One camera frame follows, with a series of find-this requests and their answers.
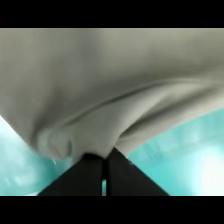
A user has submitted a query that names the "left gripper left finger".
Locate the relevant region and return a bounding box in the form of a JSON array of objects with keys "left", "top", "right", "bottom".
[{"left": 37, "top": 152, "right": 107, "bottom": 197}]

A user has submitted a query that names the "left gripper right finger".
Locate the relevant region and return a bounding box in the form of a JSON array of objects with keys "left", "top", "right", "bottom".
[{"left": 106, "top": 146, "right": 170, "bottom": 197}]

